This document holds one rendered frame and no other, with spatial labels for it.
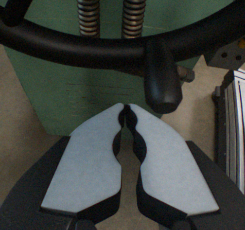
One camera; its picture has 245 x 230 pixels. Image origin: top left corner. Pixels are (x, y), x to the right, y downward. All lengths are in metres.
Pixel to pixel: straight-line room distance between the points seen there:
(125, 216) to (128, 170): 0.18
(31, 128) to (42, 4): 0.65
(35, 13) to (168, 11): 0.24
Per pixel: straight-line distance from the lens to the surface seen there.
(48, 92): 0.57
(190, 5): 0.37
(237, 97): 0.92
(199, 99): 1.11
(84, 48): 0.17
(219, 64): 0.44
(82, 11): 0.21
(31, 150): 0.88
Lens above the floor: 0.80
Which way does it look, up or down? 60 degrees down
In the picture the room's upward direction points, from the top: 14 degrees clockwise
